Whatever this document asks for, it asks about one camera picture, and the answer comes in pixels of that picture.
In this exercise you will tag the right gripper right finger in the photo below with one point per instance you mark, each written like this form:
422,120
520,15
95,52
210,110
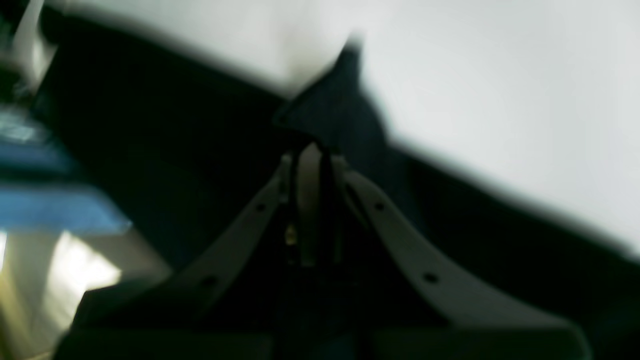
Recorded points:
482,318

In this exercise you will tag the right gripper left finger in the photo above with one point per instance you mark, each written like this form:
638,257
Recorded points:
222,298

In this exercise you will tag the black T-shirt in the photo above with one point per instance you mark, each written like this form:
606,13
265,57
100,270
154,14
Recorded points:
182,148

